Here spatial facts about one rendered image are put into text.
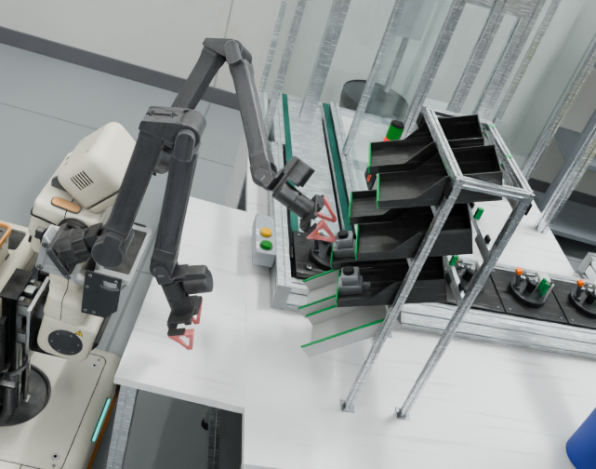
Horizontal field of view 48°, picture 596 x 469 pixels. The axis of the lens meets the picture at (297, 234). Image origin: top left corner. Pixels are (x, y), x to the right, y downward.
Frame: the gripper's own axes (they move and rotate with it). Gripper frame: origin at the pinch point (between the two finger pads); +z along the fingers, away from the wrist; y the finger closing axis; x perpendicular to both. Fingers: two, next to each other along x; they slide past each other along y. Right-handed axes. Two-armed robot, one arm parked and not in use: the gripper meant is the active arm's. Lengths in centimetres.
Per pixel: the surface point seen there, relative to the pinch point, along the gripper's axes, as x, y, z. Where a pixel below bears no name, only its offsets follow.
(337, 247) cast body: 2.4, -2.3, 4.0
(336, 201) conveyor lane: 28, 72, 23
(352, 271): -2.3, -16.3, 5.6
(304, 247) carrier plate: 28.1, 29.6, 10.2
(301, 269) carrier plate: 28.2, 17.5, 10.3
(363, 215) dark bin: -10.7, -3.7, 1.4
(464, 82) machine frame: -31, 111, 39
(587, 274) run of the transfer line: -14, 73, 123
